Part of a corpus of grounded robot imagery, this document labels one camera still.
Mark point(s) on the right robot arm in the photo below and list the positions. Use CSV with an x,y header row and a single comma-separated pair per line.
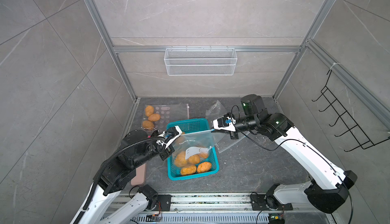
x,y
329,185

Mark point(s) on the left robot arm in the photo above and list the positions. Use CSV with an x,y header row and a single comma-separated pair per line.
x,y
136,149

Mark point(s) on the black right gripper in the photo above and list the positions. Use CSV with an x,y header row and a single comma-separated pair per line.
x,y
233,135

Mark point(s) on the clear plastic bag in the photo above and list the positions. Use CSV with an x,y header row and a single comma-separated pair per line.
x,y
190,143
215,111

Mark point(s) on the white mesh wall basket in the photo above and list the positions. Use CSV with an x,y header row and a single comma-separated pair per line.
x,y
200,61

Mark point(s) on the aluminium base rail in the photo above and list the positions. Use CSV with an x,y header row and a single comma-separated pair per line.
x,y
230,208

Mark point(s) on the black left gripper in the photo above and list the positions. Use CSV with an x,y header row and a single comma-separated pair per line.
x,y
165,153

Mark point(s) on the clear pink-print zipper bag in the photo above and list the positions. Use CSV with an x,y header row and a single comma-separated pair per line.
x,y
169,113

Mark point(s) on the black wire hook rack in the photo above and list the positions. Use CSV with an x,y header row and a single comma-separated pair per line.
x,y
351,126

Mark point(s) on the yellow potato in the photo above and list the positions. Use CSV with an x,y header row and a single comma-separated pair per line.
x,y
188,170
195,159
203,153

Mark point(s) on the wrinkled brown potato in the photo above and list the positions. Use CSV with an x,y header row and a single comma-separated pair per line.
x,y
149,110

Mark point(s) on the teal plastic basket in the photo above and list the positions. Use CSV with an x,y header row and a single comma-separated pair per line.
x,y
193,126

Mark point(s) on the smooth brown potato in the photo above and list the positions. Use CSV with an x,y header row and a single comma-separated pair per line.
x,y
180,160

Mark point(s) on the pink rectangular case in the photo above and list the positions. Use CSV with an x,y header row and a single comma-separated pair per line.
x,y
140,177

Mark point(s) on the wrinkled orange potato bottom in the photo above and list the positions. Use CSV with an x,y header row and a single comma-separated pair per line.
x,y
204,167

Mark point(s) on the wrinkled tan potato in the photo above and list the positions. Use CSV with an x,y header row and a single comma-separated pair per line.
x,y
148,125

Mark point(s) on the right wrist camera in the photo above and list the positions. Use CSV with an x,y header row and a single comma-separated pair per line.
x,y
224,123

